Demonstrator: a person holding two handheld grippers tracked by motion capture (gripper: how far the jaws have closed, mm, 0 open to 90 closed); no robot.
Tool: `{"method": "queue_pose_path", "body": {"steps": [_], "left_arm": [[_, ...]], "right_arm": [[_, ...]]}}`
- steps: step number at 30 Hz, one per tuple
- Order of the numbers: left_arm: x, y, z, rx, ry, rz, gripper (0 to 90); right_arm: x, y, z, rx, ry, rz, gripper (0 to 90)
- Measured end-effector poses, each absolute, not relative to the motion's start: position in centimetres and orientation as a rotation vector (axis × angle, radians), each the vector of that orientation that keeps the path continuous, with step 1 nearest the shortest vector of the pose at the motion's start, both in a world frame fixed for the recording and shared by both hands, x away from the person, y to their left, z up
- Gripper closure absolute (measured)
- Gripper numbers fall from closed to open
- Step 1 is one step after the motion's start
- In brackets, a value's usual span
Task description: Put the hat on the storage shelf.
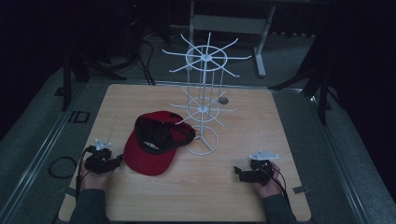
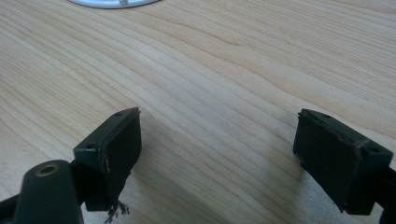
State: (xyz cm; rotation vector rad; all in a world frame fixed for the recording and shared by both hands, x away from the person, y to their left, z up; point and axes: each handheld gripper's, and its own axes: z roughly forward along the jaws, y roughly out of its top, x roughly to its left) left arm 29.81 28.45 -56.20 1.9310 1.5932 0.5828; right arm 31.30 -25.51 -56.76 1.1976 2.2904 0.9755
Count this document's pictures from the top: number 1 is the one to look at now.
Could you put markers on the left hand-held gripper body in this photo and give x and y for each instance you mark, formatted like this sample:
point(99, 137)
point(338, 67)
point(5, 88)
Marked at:
point(99, 160)

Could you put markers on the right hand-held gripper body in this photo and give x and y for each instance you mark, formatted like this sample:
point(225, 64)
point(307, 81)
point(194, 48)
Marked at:
point(259, 169)

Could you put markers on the red baseball cap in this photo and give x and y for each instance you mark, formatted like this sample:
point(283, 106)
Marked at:
point(157, 141)

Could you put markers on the person's right hand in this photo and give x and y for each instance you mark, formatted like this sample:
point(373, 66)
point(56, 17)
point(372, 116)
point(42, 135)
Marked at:
point(270, 185)

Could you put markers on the person's left hand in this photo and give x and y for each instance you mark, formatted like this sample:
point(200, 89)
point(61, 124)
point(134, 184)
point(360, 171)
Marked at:
point(93, 179)

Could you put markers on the grey tape strip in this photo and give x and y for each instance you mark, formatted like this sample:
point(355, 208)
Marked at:
point(69, 191)
point(301, 189)

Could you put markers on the grey table grommet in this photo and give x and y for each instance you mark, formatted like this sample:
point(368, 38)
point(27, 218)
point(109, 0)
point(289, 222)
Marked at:
point(223, 100)

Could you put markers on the black tripod stand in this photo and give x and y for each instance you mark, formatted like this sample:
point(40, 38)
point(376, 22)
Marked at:
point(72, 77)
point(322, 90)

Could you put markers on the black rectangular floor bracket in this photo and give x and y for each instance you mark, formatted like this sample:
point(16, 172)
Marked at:
point(79, 117)

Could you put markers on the grey metal desk frame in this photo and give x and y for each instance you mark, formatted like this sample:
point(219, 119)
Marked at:
point(230, 24)

